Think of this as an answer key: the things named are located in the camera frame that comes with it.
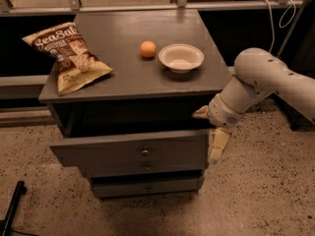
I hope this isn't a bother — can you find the orange fruit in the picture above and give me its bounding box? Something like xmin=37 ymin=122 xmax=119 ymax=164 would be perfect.
xmin=140 ymin=41 xmax=157 ymax=58

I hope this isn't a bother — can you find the grey drawer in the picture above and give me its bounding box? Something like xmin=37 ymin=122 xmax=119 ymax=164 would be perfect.
xmin=92 ymin=176 xmax=204 ymax=198
xmin=78 ymin=162 xmax=210 ymax=179
xmin=50 ymin=130 xmax=208 ymax=170

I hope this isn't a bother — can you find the white hanging cable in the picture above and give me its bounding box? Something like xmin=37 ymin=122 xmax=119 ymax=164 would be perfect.
xmin=261 ymin=0 xmax=297 ymax=54

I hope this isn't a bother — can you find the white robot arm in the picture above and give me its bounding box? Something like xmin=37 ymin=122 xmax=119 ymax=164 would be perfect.
xmin=193 ymin=48 xmax=315 ymax=162

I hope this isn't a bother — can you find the grey bottom drawer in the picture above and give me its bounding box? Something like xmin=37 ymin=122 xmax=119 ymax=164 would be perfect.
xmin=92 ymin=176 xmax=204 ymax=198

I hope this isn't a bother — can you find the black pole on floor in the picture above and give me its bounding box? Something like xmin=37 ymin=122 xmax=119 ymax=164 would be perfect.
xmin=0 ymin=181 xmax=27 ymax=236

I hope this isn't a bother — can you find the grey wooden drawer cabinet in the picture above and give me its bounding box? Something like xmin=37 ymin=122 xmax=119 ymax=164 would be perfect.
xmin=39 ymin=10 xmax=231 ymax=188

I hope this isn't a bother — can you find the sea salt chips bag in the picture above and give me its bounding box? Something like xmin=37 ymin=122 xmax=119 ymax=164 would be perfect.
xmin=23 ymin=22 xmax=112 ymax=95

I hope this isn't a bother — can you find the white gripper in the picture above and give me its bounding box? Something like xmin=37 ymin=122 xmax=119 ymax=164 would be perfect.
xmin=192 ymin=94 xmax=243 ymax=163

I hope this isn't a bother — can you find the metal tripod stand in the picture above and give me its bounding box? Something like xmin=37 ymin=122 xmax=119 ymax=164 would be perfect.
xmin=276 ymin=0 xmax=310 ymax=57

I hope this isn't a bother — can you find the metal railing frame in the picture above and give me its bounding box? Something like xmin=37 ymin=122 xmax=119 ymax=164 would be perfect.
xmin=0 ymin=0 xmax=315 ymax=18

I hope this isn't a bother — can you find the white paper bowl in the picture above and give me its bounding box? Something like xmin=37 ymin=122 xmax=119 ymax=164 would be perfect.
xmin=158 ymin=44 xmax=204 ymax=74

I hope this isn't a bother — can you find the grey middle drawer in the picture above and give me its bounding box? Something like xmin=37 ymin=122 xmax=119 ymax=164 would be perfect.
xmin=78 ymin=162 xmax=210 ymax=179

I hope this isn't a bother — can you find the grey top drawer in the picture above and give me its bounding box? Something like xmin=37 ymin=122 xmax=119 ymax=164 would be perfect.
xmin=50 ymin=130 xmax=208 ymax=170

